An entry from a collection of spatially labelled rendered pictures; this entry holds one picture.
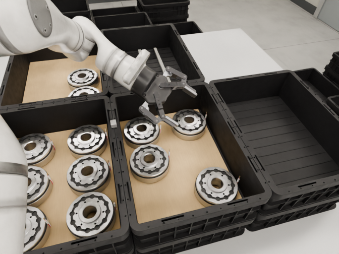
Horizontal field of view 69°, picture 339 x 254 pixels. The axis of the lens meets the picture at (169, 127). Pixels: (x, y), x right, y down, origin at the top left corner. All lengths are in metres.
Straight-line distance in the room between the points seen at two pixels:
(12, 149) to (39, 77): 0.77
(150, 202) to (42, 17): 0.45
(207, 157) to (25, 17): 0.54
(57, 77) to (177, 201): 0.65
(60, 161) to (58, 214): 0.15
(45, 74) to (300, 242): 1.00
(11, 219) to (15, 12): 0.21
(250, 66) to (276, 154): 0.65
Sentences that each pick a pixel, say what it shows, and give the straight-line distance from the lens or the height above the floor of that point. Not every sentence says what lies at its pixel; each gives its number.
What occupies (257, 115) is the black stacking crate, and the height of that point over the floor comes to 0.83.
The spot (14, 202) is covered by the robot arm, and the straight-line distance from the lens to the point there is 0.28.
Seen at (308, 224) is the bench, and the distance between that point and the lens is 0.86.
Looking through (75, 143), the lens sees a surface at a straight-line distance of 0.72.
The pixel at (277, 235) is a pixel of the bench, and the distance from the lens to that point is 0.80.
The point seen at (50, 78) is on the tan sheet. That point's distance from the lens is 1.02.
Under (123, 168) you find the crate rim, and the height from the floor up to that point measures 0.93.
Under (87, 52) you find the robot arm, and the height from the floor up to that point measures 1.07.
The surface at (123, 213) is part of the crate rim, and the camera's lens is 0.51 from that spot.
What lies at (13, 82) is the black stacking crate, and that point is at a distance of 0.93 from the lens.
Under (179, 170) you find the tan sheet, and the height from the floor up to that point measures 0.83.
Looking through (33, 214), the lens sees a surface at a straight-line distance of 0.64.
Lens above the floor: 1.40
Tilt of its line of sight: 48 degrees down
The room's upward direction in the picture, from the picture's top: 3 degrees clockwise
